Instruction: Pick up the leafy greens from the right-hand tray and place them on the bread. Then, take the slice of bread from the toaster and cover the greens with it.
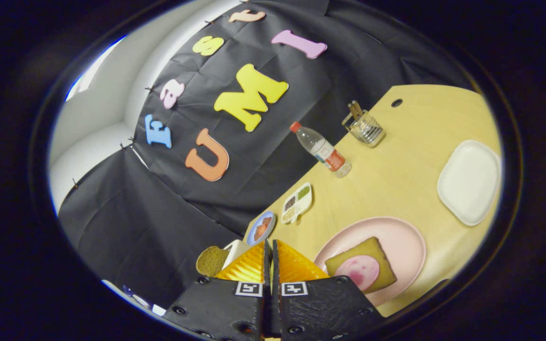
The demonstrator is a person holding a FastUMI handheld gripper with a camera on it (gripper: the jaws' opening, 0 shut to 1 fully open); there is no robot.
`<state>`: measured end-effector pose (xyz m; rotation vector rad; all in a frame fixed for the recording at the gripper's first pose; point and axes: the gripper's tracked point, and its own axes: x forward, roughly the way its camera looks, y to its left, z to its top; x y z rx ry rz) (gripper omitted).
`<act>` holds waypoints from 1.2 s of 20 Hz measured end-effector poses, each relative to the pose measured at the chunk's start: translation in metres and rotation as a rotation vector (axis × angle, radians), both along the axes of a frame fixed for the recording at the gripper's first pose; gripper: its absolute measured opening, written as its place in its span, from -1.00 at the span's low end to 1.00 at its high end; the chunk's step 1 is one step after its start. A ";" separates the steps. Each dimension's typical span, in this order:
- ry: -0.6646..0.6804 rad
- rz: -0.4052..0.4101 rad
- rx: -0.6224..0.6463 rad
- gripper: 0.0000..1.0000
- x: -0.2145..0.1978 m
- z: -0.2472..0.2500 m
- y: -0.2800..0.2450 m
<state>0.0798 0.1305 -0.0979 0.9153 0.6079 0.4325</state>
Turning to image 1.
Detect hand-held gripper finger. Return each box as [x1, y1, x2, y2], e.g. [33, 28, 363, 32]
[163, 240, 273, 341]
[273, 239, 387, 341]

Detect brown toast slice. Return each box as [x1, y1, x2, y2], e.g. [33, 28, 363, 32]
[196, 245, 230, 278]

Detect white toaster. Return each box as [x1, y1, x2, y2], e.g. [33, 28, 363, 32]
[223, 239, 251, 268]

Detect red meat pieces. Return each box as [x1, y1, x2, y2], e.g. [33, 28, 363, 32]
[253, 216, 273, 241]

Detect small blue plate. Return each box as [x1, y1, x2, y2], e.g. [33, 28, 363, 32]
[246, 211, 277, 246]

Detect white divided grain dish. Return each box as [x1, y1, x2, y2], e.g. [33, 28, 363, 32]
[281, 182, 313, 224]

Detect pink ham slice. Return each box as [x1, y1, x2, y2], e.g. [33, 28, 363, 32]
[335, 255, 381, 292]

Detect bread slice under ham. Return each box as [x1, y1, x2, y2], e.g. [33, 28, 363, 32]
[325, 236, 397, 294]

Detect pink round plate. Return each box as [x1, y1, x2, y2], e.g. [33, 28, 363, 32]
[313, 216, 427, 307]

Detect clear red-capped water bottle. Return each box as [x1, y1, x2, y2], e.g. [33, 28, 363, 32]
[290, 121, 352, 179]

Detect metal mesh utensil holder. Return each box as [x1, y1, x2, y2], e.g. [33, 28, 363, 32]
[342, 110, 386, 148]

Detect white square plate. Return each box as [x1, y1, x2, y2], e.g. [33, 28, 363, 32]
[437, 139, 501, 226]

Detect ceiling light panel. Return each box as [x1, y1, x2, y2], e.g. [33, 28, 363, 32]
[64, 36, 127, 102]

